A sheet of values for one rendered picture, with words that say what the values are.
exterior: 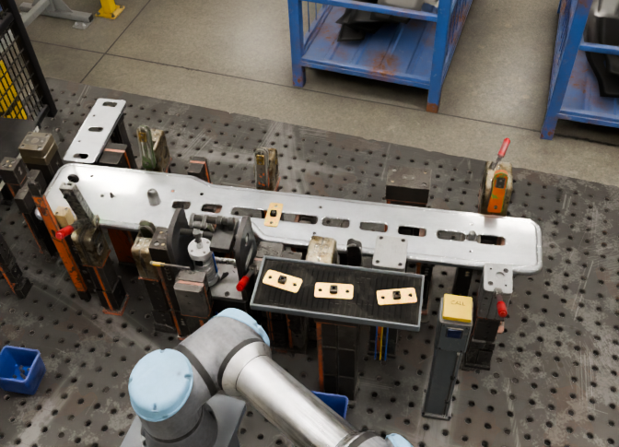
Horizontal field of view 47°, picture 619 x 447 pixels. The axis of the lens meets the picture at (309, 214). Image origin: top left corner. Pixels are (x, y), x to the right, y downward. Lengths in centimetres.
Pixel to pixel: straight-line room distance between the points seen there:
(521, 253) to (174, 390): 99
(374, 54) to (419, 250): 217
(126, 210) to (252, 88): 206
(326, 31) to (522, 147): 125
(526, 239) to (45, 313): 139
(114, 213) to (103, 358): 41
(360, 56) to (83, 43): 168
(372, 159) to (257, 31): 204
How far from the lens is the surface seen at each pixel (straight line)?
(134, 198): 206
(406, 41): 402
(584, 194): 253
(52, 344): 221
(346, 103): 384
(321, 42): 400
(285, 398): 126
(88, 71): 432
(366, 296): 158
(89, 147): 226
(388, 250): 172
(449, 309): 158
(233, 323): 136
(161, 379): 132
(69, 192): 184
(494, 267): 179
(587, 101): 376
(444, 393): 185
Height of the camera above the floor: 245
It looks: 48 degrees down
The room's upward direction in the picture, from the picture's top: 3 degrees counter-clockwise
